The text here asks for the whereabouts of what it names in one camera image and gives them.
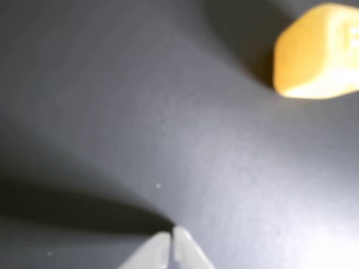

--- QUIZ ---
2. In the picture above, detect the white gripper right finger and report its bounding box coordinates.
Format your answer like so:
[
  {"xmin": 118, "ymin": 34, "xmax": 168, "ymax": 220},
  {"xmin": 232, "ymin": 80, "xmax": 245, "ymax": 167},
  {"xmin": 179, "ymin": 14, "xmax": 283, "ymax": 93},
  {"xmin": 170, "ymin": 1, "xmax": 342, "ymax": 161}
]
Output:
[{"xmin": 172, "ymin": 225, "xmax": 216, "ymax": 269}]

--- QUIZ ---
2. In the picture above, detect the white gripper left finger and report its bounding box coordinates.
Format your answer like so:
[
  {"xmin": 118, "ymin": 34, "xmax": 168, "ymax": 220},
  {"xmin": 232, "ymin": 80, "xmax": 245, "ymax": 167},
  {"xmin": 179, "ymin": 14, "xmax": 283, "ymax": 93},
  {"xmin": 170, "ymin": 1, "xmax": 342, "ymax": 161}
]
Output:
[{"xmin": 117, "ymin": 231, "xmax": 171, "ymax": 269}]

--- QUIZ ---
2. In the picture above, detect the black table mat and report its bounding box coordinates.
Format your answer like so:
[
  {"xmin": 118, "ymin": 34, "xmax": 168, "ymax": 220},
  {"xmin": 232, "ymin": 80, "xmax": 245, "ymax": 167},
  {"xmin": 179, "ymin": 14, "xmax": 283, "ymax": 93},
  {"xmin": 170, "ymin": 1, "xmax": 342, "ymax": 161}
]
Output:
[{"xmin": 0, "ymin": 0, "xmax": 359, "ymax": 269}]

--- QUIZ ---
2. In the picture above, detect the yellow cube block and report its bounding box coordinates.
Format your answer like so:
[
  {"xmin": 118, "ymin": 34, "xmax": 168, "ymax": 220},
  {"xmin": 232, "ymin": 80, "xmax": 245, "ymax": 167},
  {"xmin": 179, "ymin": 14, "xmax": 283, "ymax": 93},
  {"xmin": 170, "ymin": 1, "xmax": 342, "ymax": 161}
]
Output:
[{"xmin": 273, "ymin": 4, "xmax": 359, "ymax": 99}]

